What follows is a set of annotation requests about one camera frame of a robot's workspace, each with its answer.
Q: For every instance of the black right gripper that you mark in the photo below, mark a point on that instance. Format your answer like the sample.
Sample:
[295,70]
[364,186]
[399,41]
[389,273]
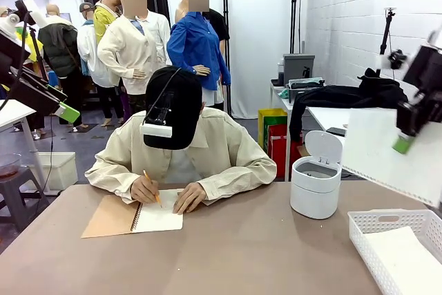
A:
[428,70]

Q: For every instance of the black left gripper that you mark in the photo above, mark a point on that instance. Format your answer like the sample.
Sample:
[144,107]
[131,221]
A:
[12,51]

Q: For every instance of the white paper sheet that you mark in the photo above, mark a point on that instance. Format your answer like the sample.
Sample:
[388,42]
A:
[373,150]

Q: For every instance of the yellow pencil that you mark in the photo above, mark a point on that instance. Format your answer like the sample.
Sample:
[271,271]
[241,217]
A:
[148,177]

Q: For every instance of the brown spiral notebook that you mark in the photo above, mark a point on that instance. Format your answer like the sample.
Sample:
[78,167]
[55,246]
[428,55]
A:
[159,219]

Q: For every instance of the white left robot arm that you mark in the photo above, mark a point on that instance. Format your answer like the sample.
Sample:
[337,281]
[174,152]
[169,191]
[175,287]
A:
[7,23]

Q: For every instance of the person's right forearm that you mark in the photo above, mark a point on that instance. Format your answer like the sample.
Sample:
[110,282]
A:
[107,175]

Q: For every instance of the person's left forearm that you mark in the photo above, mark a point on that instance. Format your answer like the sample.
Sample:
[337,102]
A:
[241,181]

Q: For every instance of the person's right hand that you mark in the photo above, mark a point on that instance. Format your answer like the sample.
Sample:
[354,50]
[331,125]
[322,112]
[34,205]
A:
[143,191]

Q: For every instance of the person's left hand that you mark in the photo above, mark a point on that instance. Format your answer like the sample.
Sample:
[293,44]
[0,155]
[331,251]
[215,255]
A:
[190,198]

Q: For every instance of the white height-adjustable table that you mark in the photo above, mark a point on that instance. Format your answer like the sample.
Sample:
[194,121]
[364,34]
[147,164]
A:
[14,110]

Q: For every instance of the dark puffer jacket mannequin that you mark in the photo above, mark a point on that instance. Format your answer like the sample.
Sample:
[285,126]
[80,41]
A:
[57,46]

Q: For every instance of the black clothing pile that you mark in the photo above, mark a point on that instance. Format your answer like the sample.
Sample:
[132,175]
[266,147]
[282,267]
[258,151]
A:
[352,96]

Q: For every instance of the black smartphone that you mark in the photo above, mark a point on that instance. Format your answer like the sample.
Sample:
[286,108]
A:
[336,131]

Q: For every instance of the glass bowl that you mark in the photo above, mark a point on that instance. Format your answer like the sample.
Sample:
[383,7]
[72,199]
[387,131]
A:
[8,167]

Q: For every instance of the white storage box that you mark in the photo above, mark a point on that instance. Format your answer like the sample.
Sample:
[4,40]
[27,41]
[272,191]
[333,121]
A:
[64,170]

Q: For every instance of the white side table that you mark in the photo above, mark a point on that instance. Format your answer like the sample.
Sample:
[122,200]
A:
[328,115]

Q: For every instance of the yellow jacket mannequin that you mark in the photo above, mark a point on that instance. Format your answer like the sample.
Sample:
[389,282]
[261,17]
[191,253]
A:
[102,20]

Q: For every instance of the grey plastic stool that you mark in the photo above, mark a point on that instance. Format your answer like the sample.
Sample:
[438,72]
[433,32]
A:
[17,191]

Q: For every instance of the cream jacket mannequin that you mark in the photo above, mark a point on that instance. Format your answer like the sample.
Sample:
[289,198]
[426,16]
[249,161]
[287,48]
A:
[134,46]

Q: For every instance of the black tray with items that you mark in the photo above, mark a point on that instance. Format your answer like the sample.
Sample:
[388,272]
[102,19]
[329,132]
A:
[305,83]

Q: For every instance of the white perforated plastic basket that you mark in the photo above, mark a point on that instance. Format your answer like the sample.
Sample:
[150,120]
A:
[366,226]

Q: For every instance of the white lidded trash bin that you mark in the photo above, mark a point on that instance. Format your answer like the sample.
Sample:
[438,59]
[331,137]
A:
[312,195]

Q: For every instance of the grey box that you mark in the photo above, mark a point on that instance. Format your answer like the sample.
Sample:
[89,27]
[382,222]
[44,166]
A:
[298,65]

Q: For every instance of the red bag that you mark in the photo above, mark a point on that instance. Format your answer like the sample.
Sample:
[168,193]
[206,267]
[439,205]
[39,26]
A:
[278,157]

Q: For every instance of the white paper stack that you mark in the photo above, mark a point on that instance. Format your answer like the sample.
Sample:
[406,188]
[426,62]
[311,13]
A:
[404,260]

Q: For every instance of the black cap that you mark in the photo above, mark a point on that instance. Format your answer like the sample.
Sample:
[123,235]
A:
[183,112]

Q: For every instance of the blue shirt mannequin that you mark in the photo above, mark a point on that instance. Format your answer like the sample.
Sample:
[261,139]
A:
[197,39]

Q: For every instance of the person in cream shirt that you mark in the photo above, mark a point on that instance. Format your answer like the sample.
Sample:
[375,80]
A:
[224,143]

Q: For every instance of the black t-shirt mannequin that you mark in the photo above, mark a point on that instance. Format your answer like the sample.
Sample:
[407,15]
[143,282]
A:
[219,22]

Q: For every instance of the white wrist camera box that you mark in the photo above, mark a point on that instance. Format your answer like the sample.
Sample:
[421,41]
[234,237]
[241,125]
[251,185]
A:
[397,58]

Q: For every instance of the black camera tripod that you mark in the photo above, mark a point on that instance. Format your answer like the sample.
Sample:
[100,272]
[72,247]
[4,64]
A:
[386,36]

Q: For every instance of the white head camera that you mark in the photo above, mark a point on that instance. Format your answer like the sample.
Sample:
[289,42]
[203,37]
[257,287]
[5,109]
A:
[157,130]

